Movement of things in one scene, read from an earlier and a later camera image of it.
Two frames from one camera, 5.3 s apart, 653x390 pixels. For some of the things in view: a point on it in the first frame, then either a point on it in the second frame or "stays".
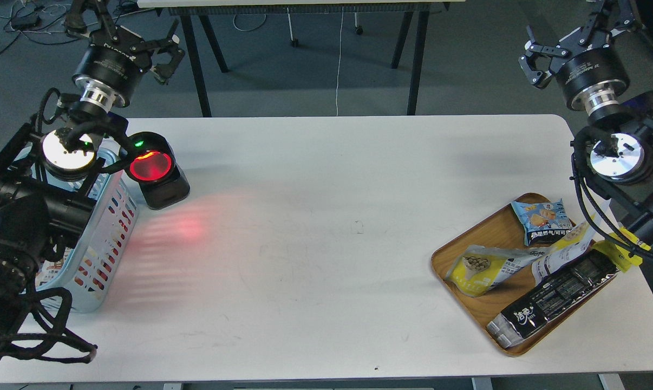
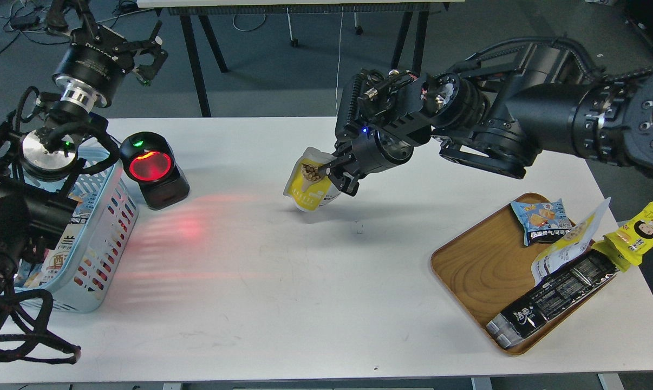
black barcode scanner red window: [152, 164] stays
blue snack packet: [546, 223] stays
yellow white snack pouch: [571, 245] stays
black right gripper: [591, 76] to [381, 116]
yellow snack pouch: [474, 269] to [309, 189]
